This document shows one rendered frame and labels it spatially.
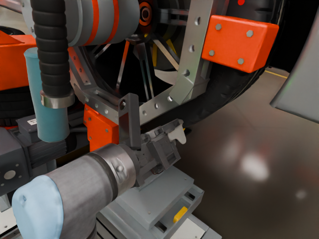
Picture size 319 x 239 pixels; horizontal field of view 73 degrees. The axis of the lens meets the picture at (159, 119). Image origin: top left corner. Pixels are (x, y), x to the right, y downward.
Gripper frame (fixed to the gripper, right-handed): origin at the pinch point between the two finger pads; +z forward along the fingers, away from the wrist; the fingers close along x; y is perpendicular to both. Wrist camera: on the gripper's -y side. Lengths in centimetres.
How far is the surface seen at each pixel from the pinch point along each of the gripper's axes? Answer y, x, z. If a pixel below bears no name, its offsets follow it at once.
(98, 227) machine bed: 26, -56, -8
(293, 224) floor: 75, -15, 62
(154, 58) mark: -20.5, -7.7, 12.4
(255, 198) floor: 61, -29, 64
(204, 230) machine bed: 48, -31, 21
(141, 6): -32.2, 0.5, 7.1
